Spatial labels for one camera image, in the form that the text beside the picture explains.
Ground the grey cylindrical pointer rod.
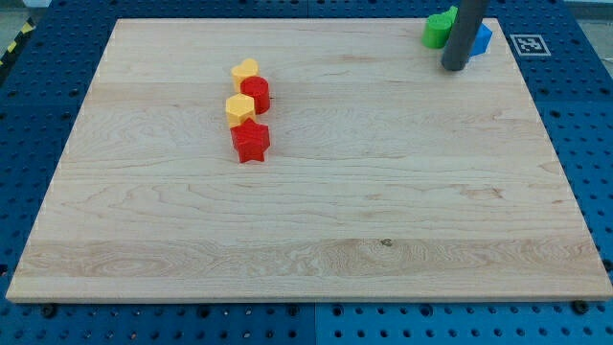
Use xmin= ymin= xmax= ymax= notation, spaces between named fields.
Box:
xmin=441 ymin=0 xmax=489 ymax=72

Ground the black white fiducial marker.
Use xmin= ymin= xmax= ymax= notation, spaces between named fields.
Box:
xmin=511 ymin=34 xmax=551 ymax=57

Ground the light wooden board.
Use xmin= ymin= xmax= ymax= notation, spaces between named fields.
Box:
xmin=7 ymin=18 xmax=612 ymax=304

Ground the red cylinder block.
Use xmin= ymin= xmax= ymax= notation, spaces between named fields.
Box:
xmin=240 ymin=76 xmax=270 ymax=115

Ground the black yellow hazard tape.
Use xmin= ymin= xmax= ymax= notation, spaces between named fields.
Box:
xmin=1 ymin=17 xmax=36 ymax=69

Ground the yellow hexagon block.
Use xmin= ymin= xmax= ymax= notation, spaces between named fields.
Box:
xmin=225 ymin=93 xmax=256 ymax=128

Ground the green cylinder block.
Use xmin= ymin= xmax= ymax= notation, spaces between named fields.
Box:
xmin=421 ymin=13 xmax=453 ymax=49

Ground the yellow heart block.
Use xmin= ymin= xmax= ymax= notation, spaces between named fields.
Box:
xmin=231 ymin=57 xmax=260 ymax=93

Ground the red star block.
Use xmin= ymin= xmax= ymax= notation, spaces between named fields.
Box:
xmin=230 ymin=119 xmax=270 ymax=163

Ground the blue block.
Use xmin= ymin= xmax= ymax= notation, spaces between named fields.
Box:
xmin=469 ymin=23 xmax=492 ymax=58

